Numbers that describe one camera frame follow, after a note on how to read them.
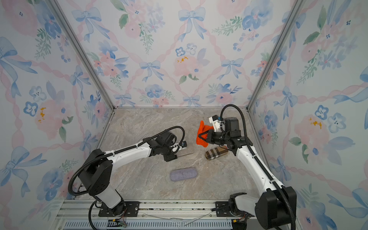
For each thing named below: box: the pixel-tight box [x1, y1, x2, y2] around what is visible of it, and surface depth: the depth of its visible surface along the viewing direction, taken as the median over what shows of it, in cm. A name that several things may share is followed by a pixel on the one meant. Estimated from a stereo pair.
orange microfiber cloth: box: [195, 120, 215, 148], surface depth 78 cm
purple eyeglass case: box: [170, 167, 198, 182], surface depth 85 cm
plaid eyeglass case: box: [205, 145, 229, 161], surface depth 93 cm
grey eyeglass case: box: [176, 150, 195, 157], surface depth 86 cm
